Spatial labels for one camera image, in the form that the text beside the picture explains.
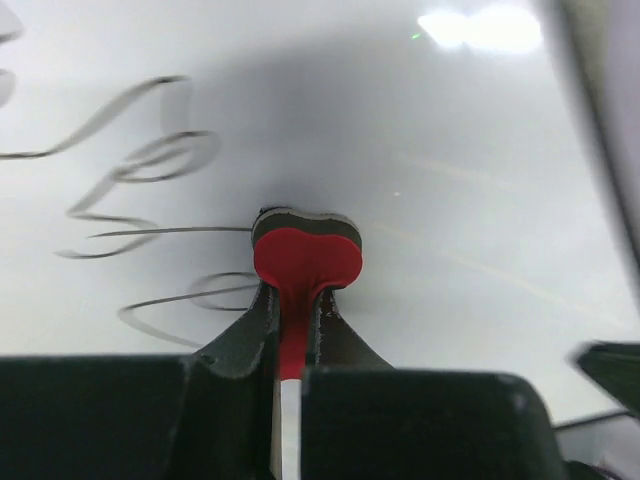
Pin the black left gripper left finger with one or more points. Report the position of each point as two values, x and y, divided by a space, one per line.
240 409

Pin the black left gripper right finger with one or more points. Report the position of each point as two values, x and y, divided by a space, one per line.
333 343

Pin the red black whiteboard eraser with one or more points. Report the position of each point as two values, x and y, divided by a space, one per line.
302 254

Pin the white whiteboard black frame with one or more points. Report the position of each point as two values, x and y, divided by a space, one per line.
140 140

